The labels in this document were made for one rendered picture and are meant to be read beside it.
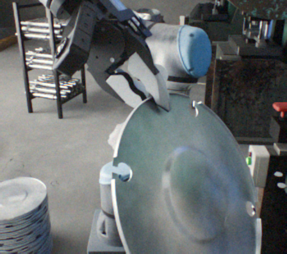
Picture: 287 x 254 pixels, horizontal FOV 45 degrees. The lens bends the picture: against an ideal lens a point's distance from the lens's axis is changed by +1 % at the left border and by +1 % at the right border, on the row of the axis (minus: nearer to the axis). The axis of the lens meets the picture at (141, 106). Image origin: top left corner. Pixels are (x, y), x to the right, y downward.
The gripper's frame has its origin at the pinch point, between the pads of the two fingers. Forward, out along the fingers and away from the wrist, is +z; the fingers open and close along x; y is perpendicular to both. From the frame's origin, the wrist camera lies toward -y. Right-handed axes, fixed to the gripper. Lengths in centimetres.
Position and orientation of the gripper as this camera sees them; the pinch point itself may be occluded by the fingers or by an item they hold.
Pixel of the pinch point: (157, 108)
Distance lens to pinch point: 47.0
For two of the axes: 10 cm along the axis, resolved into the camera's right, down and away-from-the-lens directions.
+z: 6.5, 7.6, 0.2
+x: -6.5, 5.5, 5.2
